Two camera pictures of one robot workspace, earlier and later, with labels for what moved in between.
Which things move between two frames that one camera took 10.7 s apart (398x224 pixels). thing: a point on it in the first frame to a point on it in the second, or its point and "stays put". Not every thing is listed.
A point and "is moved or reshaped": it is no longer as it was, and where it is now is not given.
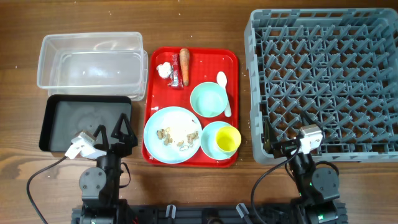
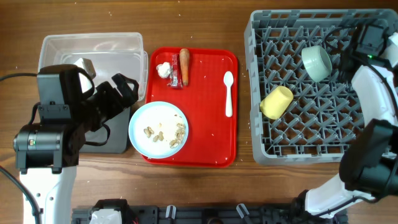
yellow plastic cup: (228, 138) to (276, 103)
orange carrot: (185, 58) stays put
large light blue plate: (173, 135) is moved or reshaped
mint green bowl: (209, 99) to (316, 61)
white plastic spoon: (221, 78) is moved or reshaped
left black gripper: (129, 140) to (116, 103)
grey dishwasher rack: (334, 69) stays put
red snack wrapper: (176, 81) stays put
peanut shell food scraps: (163, 134) to (180, 134)
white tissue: (164, 70) stays put
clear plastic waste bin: (102, 63) stays put
